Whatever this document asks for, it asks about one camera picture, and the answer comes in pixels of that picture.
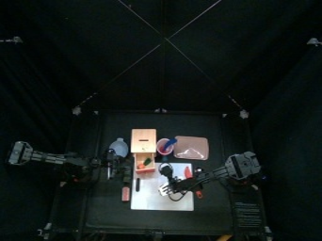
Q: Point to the red cup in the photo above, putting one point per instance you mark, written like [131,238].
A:
[161,151]

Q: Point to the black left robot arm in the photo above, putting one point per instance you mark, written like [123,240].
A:
[42,156]

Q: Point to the green carrot top piece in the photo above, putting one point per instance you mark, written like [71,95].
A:
[147,162]

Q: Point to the wooden drawer cabinet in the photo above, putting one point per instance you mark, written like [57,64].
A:
[143,139]

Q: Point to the salmon sushi toy block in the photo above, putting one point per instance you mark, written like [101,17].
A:
[125,194]

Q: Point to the white cutting board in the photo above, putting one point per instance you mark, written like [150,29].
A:
[159,202]

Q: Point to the black plate with white text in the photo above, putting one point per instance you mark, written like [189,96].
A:
[248,213]

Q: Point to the wooden drawer with red front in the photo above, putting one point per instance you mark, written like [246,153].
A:
[146,171]

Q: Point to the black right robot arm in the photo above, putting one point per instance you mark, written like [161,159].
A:
[241,166]

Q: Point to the blue utensil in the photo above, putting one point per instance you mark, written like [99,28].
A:
[170,143]

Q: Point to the silver frame clamp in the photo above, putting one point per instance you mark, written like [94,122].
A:
[313,41]
[16,40]
[77,110]
[244,114]

